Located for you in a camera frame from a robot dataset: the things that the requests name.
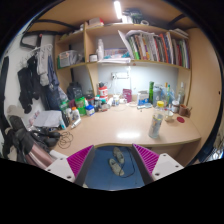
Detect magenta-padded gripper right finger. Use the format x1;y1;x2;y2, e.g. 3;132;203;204
130;143;185;186

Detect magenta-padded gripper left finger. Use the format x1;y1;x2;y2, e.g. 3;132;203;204
44;144;97;188

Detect clear yellow-capped drink bottle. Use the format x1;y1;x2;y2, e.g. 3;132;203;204
148;100;166;140

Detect blue floor mat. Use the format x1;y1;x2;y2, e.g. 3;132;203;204
84;146;146;191

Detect grey slipper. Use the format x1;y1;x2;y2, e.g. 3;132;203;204
112;146;125;165
108;158;125;177

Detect white tube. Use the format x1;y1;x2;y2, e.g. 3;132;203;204
70;118;82;129

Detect white bottle with orange cap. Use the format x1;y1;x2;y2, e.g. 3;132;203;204
71;106;81;123

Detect small blue and white tub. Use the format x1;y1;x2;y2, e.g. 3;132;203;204
85;104;96;117

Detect grey paper stack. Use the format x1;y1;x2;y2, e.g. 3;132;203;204
33;109;64;128

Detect pale blue hairbrush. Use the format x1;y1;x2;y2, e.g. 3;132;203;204
136;103;153;110

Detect green packet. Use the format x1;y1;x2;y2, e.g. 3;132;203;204
74;96;87;117

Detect brown jar with white lid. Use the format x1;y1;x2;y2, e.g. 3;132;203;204
171;99;181;114

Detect brown mug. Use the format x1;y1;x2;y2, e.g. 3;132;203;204
178;103;193;118

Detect blue and white box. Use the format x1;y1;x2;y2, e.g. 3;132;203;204
137;90;150;107

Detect black and pink backpack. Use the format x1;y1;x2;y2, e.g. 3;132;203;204
0;114;63;169

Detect grey shaker bottle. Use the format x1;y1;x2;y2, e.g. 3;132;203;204
152;87;163;107

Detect clear bottle with green cap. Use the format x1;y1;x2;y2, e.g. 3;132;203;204
166;84;172;105

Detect magenta box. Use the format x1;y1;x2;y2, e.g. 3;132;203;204
122;88;133;104

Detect tall green bottle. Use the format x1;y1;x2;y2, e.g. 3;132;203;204
148;80;155;104

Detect black container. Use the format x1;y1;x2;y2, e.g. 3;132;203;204
66;81;84;101

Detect red and white canister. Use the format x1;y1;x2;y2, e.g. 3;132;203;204
98;85;109;101

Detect tall clear white-capped bottle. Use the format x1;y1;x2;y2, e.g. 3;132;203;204
176;81;186;105

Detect hanging dark clothes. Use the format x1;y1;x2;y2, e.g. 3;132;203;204
16;44;68;114

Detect wooden shelf unit with books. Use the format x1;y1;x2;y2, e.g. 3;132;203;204
53;14;193;101

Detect coiled cable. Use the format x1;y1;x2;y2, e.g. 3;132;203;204
57;130;74;149

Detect white wall power outlet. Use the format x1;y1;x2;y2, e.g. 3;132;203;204
111;71;130;80

